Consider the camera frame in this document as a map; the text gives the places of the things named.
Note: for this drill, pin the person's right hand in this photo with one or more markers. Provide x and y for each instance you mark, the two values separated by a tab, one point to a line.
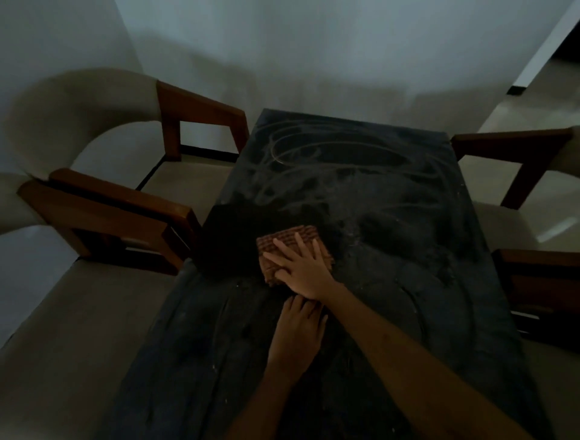
308	276

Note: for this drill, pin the person's left hand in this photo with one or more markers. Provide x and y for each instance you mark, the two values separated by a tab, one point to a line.
297	335

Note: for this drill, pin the brown checkered cleaning cloth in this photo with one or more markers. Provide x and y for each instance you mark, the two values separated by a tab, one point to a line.
283	233

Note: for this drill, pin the beige cushioned wooden chair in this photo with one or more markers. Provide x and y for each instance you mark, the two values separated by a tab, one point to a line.
512	145
68	340
81	104
543	281

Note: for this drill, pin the person's right forearm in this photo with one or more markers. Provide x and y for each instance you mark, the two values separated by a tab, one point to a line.
408	371

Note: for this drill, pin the person's left forearm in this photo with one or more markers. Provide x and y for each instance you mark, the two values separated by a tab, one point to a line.
263	408

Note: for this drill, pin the black dining table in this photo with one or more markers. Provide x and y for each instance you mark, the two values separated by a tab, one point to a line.
385	204

